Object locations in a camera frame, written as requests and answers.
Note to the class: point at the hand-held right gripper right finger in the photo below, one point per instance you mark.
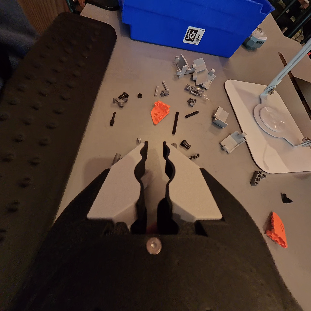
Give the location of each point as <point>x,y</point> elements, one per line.
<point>194,194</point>

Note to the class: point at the small black clip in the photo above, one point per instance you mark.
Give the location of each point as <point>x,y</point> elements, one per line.
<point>286,198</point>

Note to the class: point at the light grey bracket piece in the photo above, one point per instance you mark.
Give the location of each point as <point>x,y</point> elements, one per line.
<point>233,142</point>
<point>220,117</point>

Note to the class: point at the black pin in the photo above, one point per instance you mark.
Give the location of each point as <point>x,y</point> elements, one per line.
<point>112,119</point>

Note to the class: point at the black stubby connector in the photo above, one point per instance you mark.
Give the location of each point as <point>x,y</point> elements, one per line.
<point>186,144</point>

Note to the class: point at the grey axle connector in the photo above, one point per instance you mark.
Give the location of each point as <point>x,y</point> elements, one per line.
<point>192,89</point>

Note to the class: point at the small grey blue device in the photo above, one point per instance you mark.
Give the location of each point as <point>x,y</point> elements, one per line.
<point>255,39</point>

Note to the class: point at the dark blue cloth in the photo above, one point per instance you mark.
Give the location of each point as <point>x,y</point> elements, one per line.
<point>14,29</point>

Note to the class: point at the short black axle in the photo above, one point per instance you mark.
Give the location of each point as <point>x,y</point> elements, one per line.
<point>191,114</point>

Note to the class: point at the dark grey bent beam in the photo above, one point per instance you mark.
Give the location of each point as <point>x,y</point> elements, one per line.
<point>194,156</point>

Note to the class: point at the black clip connector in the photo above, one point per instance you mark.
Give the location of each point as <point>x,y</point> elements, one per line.
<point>125,95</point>

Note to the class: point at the dark grey short beam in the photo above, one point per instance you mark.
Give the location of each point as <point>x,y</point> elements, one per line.
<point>258,178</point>

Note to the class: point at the blue plastic bin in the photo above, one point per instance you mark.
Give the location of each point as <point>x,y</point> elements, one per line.
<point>160,24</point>

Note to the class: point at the white book stand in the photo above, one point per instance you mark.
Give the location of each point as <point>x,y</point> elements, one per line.
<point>272,150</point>

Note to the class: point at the grey tube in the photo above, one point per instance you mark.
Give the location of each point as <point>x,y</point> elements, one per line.
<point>116,157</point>

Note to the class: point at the orange triangular panel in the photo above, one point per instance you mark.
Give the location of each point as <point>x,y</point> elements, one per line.
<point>277,230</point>
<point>159,112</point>

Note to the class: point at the clear plastic piece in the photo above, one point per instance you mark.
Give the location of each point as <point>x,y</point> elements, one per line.
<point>205,95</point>

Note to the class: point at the grey pin connector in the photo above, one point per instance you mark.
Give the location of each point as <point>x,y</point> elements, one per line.
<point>165,89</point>

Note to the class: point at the long black axle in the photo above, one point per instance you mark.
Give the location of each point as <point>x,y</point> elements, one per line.
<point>175,122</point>

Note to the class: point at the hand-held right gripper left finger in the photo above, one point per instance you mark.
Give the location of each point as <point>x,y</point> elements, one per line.
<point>114,194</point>

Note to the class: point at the small dark grey connector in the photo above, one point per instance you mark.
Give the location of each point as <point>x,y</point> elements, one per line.
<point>192,101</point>

